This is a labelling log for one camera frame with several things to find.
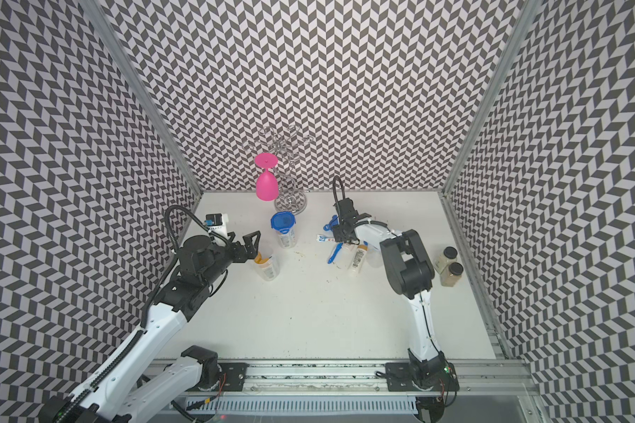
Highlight blue lid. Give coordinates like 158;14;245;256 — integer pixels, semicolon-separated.
323;215;339;232
270;211;296;234

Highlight brown spice jar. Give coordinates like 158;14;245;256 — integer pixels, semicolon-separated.
440;262;465;287

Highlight green herb spice jar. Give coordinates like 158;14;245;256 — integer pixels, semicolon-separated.
434;246;458;273

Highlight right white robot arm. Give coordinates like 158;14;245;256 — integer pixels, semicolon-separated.
332;176;460;393

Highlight clear cup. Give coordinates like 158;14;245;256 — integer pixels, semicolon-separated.
366;247;384;268
275;226;297;249
253;248;280;281

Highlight pink plastic wine glass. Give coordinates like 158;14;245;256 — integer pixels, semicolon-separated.
254;153;280;202

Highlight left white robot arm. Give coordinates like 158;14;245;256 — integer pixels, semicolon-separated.
38;206;261;422

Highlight white bottle by cup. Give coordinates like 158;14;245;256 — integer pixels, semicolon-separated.
349;241;369;276

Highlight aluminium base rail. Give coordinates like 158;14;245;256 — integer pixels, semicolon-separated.
224;359;539;397

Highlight chrome glass holder stand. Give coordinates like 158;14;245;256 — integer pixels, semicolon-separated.
250;127;310;215

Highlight blue toothbrush back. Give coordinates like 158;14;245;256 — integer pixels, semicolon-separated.
327;243;343;264

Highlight toothpaste tube back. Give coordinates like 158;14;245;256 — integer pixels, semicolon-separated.
317;235;335;243

